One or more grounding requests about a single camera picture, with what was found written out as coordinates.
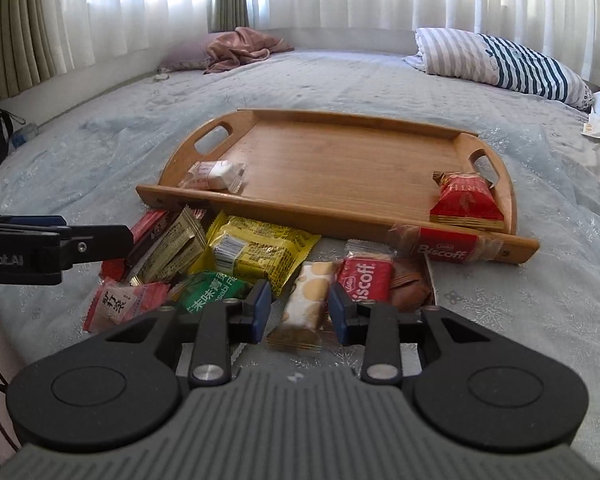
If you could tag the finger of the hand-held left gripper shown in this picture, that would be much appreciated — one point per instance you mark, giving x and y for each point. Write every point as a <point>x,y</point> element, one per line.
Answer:
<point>97,245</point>
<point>47,220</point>

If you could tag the yellow snack packet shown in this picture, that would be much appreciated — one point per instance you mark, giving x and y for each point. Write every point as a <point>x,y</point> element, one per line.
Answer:
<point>265,247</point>

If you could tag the pink crumpled cloth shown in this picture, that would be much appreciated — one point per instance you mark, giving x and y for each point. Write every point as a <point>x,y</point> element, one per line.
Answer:
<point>245,47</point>

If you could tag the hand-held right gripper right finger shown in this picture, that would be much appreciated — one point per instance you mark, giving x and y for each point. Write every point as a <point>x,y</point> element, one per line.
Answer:
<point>338,315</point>

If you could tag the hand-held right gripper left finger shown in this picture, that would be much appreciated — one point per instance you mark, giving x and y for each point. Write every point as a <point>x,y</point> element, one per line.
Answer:
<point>261,307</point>

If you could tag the pink snack packet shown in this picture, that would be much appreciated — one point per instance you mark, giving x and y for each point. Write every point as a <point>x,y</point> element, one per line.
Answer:
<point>125,305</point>

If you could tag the striped folded duvet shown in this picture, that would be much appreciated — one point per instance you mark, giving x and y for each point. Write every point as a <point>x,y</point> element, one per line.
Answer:
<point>505,62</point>

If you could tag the red and gold snack packet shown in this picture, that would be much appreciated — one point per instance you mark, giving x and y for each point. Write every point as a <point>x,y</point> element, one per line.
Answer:
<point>462,202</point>

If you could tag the clear nougat bar packet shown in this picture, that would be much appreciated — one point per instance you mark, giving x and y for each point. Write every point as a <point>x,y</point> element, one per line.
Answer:
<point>305,300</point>

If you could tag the clear biscuit packet red label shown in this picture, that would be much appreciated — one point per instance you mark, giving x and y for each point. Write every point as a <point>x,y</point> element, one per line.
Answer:
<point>445,250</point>

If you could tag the plastic bottle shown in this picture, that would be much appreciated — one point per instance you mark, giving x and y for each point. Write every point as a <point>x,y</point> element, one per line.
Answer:
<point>25,135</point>

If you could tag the dark red bar packet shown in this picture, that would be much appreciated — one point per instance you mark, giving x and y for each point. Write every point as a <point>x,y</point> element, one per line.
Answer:
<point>150,222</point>

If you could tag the purple pillow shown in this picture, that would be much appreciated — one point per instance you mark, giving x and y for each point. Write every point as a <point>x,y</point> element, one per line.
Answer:
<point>185,52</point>

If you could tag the green snack packet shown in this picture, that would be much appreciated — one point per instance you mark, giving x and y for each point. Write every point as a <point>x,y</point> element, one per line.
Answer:
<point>210,290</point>

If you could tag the white round snack packet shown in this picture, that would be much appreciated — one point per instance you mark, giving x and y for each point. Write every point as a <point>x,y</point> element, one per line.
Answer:
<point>212,175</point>

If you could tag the brown snack packet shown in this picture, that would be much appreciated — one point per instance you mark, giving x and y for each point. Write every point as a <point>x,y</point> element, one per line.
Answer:
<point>410,287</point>

